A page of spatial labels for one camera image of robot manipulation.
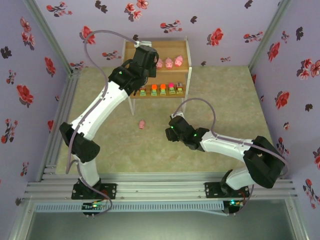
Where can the green truck toy grey load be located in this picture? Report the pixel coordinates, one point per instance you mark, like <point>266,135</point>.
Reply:
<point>143,93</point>
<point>179,89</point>

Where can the pink plastic pig toy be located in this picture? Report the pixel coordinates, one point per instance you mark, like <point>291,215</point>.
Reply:
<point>159,64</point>
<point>142,124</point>
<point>178,61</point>
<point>169,63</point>

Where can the green truck toy orange load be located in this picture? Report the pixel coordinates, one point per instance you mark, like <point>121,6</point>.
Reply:
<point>162,91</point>
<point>153,92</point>

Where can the green truck toy pink load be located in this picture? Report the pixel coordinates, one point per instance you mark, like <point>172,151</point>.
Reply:
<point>171,90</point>

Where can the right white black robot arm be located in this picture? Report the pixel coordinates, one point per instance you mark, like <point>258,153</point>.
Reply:
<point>225,143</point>

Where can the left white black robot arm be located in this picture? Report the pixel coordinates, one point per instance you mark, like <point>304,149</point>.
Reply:
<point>100,110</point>

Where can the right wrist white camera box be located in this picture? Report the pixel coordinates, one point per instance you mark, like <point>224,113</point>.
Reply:
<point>178,115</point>

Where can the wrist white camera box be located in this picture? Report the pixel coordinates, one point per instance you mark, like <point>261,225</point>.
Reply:
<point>178,115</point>
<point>143,43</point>

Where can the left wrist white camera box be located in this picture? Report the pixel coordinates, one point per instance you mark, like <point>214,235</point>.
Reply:
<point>143,43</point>

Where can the wooden shelf white frame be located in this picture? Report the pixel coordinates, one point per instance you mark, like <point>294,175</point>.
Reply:
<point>172,47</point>

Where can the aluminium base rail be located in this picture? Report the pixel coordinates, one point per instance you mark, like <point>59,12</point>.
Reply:
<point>160,187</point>

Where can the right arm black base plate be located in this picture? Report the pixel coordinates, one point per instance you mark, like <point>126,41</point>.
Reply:
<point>212,190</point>

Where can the aluminium side rail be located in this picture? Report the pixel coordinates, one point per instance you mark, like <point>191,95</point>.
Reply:
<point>65,100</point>

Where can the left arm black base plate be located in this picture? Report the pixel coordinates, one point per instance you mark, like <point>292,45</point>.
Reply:
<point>111,191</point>

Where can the aluminium corner post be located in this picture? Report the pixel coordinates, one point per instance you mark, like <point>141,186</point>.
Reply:
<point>270,35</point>
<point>47,32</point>

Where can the aluminium lower frame leg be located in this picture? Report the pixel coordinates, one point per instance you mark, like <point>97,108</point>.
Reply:
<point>297,220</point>
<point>20,220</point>

